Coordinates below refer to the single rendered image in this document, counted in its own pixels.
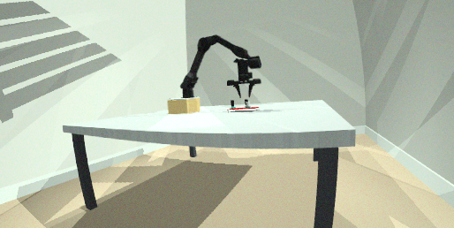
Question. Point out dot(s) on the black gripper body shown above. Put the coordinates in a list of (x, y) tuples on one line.
[(235, 83)]

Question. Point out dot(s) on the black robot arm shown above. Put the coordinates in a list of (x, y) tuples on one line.
[(203, 46)]

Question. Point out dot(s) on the red circuit board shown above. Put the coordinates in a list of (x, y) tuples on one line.
[(246, 107)]

